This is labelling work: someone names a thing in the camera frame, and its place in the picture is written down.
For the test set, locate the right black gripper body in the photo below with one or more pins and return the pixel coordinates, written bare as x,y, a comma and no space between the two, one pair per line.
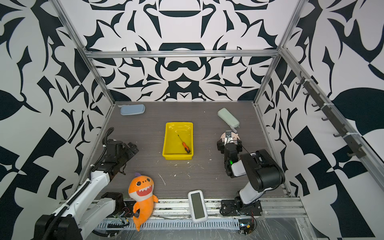
223,146

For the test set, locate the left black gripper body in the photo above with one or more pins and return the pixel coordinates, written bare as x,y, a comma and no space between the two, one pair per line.
127,153

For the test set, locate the orange handled screwdriver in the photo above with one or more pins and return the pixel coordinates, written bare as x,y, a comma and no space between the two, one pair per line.
185,145

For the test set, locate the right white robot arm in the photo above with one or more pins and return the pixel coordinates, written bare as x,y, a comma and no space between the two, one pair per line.
262,171

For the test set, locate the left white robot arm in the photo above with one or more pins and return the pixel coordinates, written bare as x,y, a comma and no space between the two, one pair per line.
76,219

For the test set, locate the yellow plastic bin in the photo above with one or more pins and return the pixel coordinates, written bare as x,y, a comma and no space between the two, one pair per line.
173,149

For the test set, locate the orange shark plush toy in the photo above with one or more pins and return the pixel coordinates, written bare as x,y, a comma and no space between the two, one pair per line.
141,190

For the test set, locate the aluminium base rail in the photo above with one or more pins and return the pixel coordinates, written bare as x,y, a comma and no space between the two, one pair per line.
175,214

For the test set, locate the black wall hook rack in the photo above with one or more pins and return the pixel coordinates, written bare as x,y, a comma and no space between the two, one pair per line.
333,115

